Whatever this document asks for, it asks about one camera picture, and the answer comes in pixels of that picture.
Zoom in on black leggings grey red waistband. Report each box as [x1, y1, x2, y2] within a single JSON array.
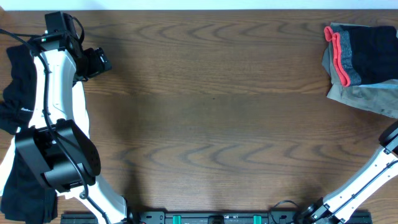
[[323, 24, 397, 87]]

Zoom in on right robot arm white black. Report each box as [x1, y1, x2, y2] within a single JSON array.
[[297, 122, 397, 223]]

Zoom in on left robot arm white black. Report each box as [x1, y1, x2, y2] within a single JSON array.
[[14, 11, 129, 223]]

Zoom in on black garment with white logo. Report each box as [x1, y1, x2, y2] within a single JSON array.
[[1, 45, 57, 224]]

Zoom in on folded khaki trousers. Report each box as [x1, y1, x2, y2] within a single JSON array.
[[322, 23, 397, 118]]

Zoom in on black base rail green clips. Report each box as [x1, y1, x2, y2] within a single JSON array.
[[60, 211, 373, 224]]

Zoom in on small black looped base cable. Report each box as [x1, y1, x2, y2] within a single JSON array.
[[269, 200, 301, 224]]

